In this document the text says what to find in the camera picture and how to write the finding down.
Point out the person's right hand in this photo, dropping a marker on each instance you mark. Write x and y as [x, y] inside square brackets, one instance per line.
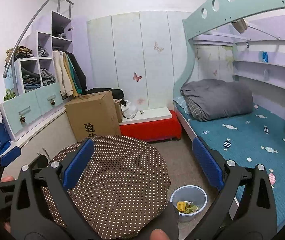
[158, 235]

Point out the white plastic bag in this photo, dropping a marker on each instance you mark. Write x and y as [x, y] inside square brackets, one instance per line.
[130, 110]

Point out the cream jacket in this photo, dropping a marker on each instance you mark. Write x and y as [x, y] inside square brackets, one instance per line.
[60, 75]

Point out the black coat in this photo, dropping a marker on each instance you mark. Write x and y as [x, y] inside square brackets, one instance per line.
[81, 72]

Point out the green garment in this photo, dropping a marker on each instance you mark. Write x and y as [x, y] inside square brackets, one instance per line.
[78, 85]

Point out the dark folded clothes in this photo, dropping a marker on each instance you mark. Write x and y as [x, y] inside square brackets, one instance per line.
[58, 31]

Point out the yellow garment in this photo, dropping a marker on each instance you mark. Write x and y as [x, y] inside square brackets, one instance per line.
[73, 87]

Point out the teal drawer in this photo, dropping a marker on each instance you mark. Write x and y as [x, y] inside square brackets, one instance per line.
[46, 92]
[20, 105]

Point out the pale butterfly sticker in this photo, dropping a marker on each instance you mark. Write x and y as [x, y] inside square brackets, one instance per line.
[158, 47]

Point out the green leaf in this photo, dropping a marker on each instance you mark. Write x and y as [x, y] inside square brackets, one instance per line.
[192, 208]

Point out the white wardrobe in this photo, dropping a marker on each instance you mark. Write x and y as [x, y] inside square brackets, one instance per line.
[122, 55]

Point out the teal bunk bed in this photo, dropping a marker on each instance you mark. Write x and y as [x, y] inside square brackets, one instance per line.
[232, 7]

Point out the blue checked pillow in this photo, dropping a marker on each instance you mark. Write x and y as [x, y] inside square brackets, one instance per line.
[181, 105]

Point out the small blue box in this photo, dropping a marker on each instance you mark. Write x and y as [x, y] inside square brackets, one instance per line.
[263, 56]

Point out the faint pink butterfly sticker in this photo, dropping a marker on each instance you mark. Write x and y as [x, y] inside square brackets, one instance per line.
[140, 101]

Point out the stepped shelf cabinet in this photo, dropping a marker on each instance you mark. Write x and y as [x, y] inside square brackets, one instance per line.
[45, 35]

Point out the grey plaid pillow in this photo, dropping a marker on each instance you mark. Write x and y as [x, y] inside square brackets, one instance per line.
[196, 110]

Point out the grey metal handrail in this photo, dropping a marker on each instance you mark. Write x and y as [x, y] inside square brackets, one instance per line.
[27, 22]

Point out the black bag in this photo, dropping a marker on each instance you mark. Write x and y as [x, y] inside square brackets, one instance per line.
[102, 92]

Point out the beige cloth bundle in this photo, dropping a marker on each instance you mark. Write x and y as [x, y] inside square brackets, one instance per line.
[239, 25]

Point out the olive clothes pile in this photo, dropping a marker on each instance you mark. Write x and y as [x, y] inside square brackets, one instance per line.
[20, 53]

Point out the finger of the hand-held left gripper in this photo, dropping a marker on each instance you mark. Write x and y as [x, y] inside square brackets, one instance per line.
[11, 155]
[40, 160]

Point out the large cardboard box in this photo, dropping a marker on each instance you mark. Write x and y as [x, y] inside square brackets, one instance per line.
[92, 115]

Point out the teal candy-print bed sheet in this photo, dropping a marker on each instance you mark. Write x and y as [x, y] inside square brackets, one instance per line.
[247, 140]

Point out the small folded clothes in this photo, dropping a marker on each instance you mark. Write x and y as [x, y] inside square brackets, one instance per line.
[43, 51]

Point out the folded dark jeans stack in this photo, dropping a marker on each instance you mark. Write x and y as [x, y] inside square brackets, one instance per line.
[31, 80]

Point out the pale blue sign board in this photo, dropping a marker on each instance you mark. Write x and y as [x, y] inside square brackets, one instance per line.
[9, 80]

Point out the pine cone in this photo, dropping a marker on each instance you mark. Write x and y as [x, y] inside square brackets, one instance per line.
[22, 119]
[52, 102]

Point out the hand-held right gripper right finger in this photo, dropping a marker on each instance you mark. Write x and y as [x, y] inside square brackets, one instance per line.
[207, 162]

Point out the small cardboard box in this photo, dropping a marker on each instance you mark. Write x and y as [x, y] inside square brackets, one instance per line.
[118, 112]

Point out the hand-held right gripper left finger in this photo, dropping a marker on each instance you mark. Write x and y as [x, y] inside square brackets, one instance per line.
[78, 162]

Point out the brown polka-dot tablecloth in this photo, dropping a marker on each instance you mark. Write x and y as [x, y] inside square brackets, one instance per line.
[122, 175]

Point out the yellow packet stack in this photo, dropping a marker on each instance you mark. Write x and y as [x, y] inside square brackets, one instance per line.
[180, 205]

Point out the white board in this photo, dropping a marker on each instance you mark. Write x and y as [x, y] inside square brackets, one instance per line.
[152, 116]

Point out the low white cabinet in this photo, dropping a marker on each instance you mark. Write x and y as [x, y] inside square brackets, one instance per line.
[55, 130]

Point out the person's left hand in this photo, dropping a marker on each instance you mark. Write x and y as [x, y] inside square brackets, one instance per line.
[7, 179]

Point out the red bench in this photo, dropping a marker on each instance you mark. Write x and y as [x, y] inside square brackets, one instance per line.
[150, 130]

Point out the grey blanket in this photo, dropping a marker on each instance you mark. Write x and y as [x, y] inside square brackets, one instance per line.
[222, 97]

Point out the lavender wall shelf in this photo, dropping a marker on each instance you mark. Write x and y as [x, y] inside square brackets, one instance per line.
[262, 67]

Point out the folded grey clothes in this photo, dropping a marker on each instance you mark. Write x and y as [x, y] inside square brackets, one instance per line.
[48, 77]

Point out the green plant decoration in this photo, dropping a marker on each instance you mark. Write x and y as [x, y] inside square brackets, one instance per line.
[10, 95]

